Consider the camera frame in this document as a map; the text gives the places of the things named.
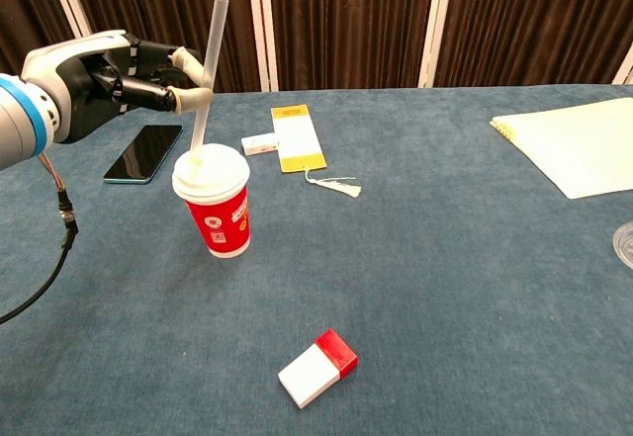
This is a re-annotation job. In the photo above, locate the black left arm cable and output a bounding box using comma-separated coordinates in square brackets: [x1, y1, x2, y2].
[0, 152, 80, 326]

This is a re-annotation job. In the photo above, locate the small white cardboard box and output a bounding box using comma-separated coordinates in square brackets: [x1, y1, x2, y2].
[240, 132, 281, 156]

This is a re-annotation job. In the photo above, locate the orange white tasselled bookmark card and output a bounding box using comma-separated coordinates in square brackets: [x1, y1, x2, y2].
[270, 104, 363, 199]

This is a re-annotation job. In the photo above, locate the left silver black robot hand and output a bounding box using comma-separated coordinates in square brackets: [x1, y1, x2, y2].
[22, 29, 215, 144]

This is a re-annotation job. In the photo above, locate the red and white eraser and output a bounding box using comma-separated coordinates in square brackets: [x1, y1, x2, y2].
[277, 328, 359, 410]

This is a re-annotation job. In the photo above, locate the red paper cup white lid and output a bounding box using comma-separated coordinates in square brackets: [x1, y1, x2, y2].
[171, 142, 251, 259]

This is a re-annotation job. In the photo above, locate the pale yellow paper pad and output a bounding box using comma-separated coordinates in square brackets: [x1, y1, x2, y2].
[489, 97, 633, 201]

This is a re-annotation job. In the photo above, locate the dark brown curtain panel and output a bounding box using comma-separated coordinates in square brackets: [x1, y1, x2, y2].
[433, 0, 633, 88]
[269, 0, 439, 93]
[65, 0, 263, 94]
[0, 0, 76, 77]

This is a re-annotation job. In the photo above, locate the black smartphone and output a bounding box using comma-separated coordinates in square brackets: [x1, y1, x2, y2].
[102, 125, 184, 186]

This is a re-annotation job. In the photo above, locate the transparent plastic straw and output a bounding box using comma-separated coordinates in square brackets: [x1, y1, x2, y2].
[190, 0, 229, 161]

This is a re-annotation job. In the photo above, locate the clear round plastic lid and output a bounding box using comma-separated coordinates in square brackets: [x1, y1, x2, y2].
[611, 222, 633, 270]

